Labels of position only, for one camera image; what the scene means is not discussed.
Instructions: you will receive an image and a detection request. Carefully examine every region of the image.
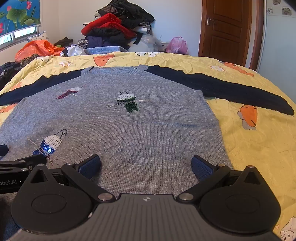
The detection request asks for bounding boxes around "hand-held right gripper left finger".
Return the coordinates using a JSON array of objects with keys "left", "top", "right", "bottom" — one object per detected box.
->
[{"left": 23, "top": 154, "right": 116, "bottom": 205}]

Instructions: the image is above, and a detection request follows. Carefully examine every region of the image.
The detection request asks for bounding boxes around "orange plastic bag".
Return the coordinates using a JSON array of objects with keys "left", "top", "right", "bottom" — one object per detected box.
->
[{"left": 14, "top": 40, "right": 65, "bottom": 62}]

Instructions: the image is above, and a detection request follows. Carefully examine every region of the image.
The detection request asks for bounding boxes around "dark clothes heap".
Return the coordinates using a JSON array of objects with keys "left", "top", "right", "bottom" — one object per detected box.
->
[{"left": 0, "top": 61, "right": 22, "bottom": 92}]

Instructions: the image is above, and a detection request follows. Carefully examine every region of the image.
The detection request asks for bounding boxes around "white floral pillow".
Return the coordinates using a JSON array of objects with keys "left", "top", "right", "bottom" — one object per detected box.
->
[{"left": 26, "top": 31, "right": 49, "bottom": 42}]

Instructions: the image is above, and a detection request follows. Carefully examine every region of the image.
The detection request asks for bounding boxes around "white crumpled cloth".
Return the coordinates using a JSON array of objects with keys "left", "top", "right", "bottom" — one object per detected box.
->
[{"left": 60, "top": 45, "right": 86, "bottom": 57}]

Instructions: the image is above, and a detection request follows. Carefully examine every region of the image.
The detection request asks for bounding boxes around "light blue knit cloth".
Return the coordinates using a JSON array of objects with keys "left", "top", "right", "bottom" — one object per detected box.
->
[{"left": 84, "top": 46, "right": 128, "bottom": 55}]

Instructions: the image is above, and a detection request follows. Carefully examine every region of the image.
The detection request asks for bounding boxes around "yellow printed blanket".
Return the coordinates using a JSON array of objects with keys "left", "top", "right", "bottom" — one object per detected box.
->
[{"left": 0, "top": 51, "right": 296, "bottom": 241}]

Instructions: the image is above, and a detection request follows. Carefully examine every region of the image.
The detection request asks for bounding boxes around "dark olive cloth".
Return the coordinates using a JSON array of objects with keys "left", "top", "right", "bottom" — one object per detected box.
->
[{"left": 54, "top": 37, "right": 73, "bottom": 47}]

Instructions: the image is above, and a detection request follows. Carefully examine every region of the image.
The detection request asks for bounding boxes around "pile of mixed clothes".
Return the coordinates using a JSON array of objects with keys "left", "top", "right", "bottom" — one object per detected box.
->
[{"left": 81, "top": 0, "right": 156, "bottom": 52}]

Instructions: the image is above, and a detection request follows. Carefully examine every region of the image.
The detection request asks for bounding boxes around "grey sweater with navy sleeves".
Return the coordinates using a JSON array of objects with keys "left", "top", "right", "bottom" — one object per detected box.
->
[{"left": 0, "top": 65, "right": 295, "bottom": 241}]

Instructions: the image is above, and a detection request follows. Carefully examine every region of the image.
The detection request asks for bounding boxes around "brown wooden door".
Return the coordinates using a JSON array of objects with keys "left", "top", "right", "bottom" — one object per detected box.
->
[{"left": 198, "top": 0, "right": 265, "bottom": 70}]

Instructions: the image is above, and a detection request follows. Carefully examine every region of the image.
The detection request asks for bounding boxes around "window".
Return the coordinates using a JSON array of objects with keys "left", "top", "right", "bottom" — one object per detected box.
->
[{"left": 0, "top": 25, "right": 40, "bottom": 50}]

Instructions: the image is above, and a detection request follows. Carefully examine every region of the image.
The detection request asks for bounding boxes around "leopard print cloth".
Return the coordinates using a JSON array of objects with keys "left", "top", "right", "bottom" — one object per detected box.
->
[{"left": 20, "top": 54, "right": 40, "bottom": 67}]

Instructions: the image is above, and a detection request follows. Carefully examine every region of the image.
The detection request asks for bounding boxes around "pink plastic bag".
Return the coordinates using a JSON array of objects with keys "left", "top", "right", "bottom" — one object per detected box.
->
[{"left": 165, "top": 37, "right": 189, "bottom": 55}]

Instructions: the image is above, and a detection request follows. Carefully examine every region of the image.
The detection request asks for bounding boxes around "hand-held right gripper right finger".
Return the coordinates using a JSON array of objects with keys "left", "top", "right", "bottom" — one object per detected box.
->
[{"left": 176, "top": 155, "right": 271, "bottom": 205}]

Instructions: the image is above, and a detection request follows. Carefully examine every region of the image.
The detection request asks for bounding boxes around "lotus print window blind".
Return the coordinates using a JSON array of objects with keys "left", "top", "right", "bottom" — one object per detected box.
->
[{"left": 0, "top": 0, "right": 41, "bottom": 37}]

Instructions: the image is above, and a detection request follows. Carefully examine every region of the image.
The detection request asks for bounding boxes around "clear plastic bag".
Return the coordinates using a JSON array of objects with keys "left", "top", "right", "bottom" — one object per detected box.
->
[{"left": 128, "top": 34, "right": 167, "bottom": 52}]

